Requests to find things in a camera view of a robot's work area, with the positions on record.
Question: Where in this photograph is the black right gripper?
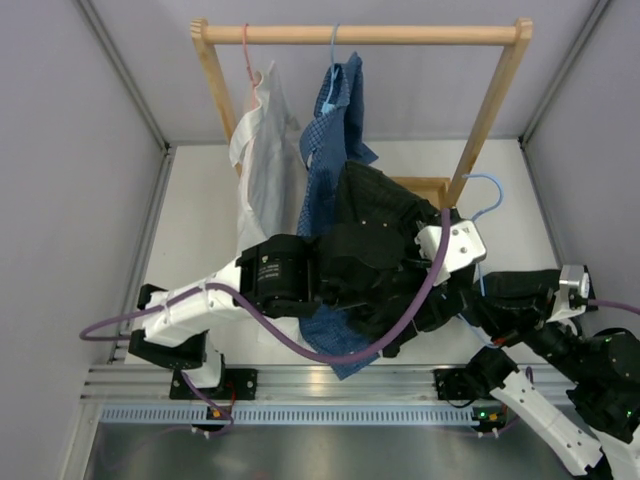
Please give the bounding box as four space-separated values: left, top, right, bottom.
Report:
468 283 593 383

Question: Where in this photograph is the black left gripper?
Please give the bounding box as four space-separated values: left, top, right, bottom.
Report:
322 202 471 329

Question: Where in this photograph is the dark pinstriped shirt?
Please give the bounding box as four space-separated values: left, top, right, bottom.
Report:
331 162 560 358

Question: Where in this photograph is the light blue wire hanger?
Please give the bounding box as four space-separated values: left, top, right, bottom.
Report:
454 171 505 349

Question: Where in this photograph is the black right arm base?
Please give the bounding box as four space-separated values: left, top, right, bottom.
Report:
434 368 508 401

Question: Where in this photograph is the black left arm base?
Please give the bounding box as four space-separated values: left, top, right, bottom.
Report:
168 367 259 401

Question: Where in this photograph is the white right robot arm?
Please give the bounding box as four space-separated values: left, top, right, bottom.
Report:
464 265 639 479

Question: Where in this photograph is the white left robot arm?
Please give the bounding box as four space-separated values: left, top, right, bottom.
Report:
128 223 450 399

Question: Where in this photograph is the blue checked shirt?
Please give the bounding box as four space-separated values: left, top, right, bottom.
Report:
297 52 378 357

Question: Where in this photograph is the white shirt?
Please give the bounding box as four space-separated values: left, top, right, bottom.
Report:
228 60 314 356

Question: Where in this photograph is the blue hanger with clip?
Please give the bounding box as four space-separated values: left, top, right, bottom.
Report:
320 23 341 116

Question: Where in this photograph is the wooden clothes rack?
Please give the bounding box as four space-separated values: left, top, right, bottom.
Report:
190 17 534 207

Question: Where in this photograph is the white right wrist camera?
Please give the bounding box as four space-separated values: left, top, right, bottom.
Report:
548 264 594 322

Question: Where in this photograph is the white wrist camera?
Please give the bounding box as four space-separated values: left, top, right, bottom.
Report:
548 264 594 322
414 219 487 286

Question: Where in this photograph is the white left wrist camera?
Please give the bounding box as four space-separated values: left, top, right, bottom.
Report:
414 219 487 286

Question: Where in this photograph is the pink wire hanger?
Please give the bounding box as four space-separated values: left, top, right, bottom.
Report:
242 23 262 109

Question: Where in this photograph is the light blue slotted cable duct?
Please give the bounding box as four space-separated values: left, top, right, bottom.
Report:
100 404 504 427

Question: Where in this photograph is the aluminium mounting rail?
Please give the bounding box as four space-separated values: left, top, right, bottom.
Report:
82 349 621 401

